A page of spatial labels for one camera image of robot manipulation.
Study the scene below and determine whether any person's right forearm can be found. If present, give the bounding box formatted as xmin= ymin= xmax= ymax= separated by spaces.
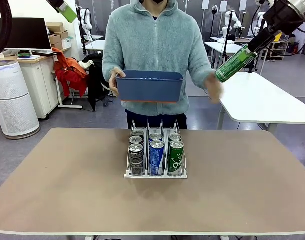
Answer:
xmin=101 ymin=57 xmax=118 ymax=82

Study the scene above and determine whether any white background table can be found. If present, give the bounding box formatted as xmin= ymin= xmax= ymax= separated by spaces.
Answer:
xmin=84 ymin=39 xmax=107 ymax=52
xmin=206 ymin=42 xmax=254 ymax=73

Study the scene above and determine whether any large white table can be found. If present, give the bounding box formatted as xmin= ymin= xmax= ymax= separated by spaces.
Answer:
xmin=202 ymin=71 xmax=305 ymax=135

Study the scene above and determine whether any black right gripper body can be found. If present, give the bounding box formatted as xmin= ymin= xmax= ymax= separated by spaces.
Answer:
xmin=263 ymin=0 xmax=304 ymax=36

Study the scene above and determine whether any white clear can dispenser rack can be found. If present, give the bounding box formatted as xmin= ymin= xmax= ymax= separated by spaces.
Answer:
xmin=123 ymin=118 xmax=188 ymax=180

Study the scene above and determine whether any person's left hand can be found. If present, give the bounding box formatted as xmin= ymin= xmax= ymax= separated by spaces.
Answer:
xmin=203 ymin=73 xmax=224 ymax=105

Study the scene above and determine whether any white air purifier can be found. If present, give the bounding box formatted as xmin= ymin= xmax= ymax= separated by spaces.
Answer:
xmin=0 ymin=59 xmax=40 ymax=140

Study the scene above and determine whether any black left arm cable bundle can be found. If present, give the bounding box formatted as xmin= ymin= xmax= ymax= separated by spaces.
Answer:
xmin=0 ymin=0 xmax=13 ymax=59

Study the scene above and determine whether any person in teal fleece jacket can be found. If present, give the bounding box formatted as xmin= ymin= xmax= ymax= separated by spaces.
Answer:
xmin=101 ymin=0 xmax=224 ymax=130

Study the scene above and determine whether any wooden shelf table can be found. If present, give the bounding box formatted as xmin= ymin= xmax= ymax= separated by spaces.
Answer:
xmin=259 ymin=39 xmax=289 ymax=61

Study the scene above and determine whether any white desk cabinet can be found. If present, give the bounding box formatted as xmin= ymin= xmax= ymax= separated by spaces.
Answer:
xmin=17 ymin=53 xmax=60 ymax=120

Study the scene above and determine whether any person's right hand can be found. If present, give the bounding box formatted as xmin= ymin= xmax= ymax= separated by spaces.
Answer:
xmin=108 ymin=68 xmax=127 ymax=97

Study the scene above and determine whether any orange jacket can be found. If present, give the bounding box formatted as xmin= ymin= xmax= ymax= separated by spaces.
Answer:
xmin=52 ymin=47 xmax=89 ymax=98

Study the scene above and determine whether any black coat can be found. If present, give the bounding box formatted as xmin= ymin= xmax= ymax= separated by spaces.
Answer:
xmin=82 ymin=52 xmax=118 ymax=112

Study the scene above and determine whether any person's left forearm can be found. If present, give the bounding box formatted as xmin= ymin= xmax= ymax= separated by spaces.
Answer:
xmin=189 ymin=57 xmax=215 ymax=88

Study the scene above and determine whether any blue plastic bin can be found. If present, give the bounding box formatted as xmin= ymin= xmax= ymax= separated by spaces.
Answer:
xmin=115 ymin=69 xmax=184 ymax=104

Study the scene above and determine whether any black computer monitor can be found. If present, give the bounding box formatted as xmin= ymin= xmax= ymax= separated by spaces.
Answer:
xmin=0 ymin=17 xmax=52 ymax=52

